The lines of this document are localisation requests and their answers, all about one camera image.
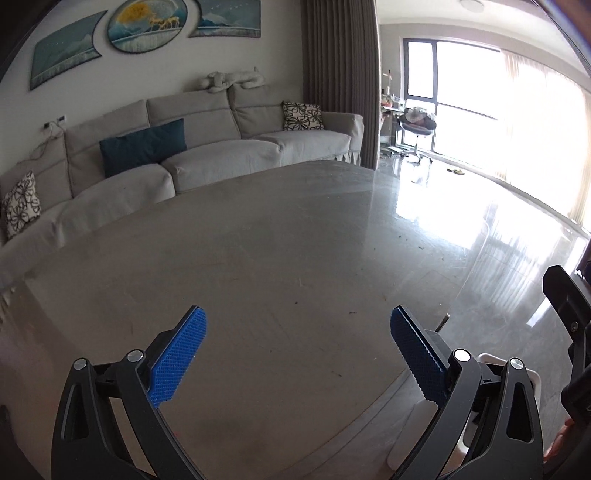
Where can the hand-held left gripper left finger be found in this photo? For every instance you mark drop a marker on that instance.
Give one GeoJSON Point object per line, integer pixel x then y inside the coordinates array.
{"type": "Point", "coordinates": [180, 355]}

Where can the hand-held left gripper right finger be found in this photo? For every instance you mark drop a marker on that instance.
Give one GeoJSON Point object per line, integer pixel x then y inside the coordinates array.
{"type": "Point", "coordinates": [415, 355]}

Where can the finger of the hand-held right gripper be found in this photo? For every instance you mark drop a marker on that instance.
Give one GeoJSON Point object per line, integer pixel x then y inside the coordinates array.
{"type": "Point", "coordinates": [570, 304]}

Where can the person's right hand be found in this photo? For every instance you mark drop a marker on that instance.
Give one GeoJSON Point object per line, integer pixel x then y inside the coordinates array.
{"type": "Point", "coordinates": [558, 441]}

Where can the sheer white curtain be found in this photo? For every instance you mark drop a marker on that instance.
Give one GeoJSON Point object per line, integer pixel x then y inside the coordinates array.
{"type": "Point", "coordinates": [545, 129]}

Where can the grey fabric sofa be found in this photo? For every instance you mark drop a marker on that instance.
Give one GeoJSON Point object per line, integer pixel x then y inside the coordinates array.
{"type": "Point", "coordinates": [207, 161]}

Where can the teal cushion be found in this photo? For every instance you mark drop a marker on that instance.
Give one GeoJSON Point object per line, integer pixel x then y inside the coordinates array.
{"type": "Point", "coordinates": [143, 145]}

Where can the black white floral cushion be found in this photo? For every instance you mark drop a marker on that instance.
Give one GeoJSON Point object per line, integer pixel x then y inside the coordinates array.
{"type": "Point", "coordinates": [21, 205]}
{"type": "Point", "coordinates": [302, 115]}

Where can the grey office chair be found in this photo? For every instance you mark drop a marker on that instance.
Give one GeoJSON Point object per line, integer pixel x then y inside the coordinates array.
{"type": "Point", "coordinates": [415, 131]}

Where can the large window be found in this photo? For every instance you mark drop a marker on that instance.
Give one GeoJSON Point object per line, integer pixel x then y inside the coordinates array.
{"type": "Point", "coordinates": [461, 106]}

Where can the white desk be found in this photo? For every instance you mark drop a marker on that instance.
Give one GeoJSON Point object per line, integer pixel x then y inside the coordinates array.
{"type": "Point", "coordinates": [390, 124]}

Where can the clothes pile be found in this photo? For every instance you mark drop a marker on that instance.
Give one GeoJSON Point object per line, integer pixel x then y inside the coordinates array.
{"type": "Point", "coordinates": [418, 115]}

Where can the grey plush toy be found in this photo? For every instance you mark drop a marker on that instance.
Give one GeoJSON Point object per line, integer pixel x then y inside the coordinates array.
{"type": "Point", "coordinates": [231, 81]}

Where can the grey curtain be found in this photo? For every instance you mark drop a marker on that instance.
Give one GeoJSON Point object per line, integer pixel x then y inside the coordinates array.
{"type": "Point", "coordinates": [339, 78]}

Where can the round ceiling light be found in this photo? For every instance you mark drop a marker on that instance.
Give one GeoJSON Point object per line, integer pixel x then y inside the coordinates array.
{"type": "Point", "coordinates": [473, 4]}

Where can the curved teal wall picture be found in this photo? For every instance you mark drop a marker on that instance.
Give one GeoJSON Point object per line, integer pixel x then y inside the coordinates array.
{"type": "Point", "coordinates": [226, 18]}
{"type": "Point", "coordinates": [64, 50]}

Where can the round deer wall picture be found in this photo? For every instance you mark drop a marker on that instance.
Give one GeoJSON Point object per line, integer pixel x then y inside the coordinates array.
{"type": "Point", "coordinates": [147, 25]}

